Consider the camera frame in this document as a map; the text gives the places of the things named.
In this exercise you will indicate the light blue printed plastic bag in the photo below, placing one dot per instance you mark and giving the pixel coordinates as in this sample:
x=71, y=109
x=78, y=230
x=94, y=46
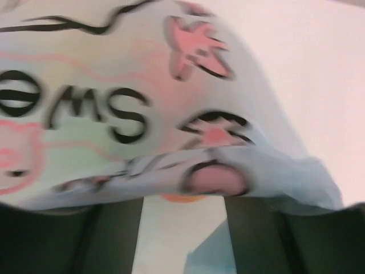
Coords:
x=111, y=101

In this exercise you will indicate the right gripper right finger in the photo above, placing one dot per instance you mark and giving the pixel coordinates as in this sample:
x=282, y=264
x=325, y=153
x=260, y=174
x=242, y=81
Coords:
x=266, y=240

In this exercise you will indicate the orange fake peach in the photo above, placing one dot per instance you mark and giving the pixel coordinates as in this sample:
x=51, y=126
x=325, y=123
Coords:
x=175, y=198

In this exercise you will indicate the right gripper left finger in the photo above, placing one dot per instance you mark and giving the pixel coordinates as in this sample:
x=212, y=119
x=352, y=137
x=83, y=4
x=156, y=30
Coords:
x=93, y=239

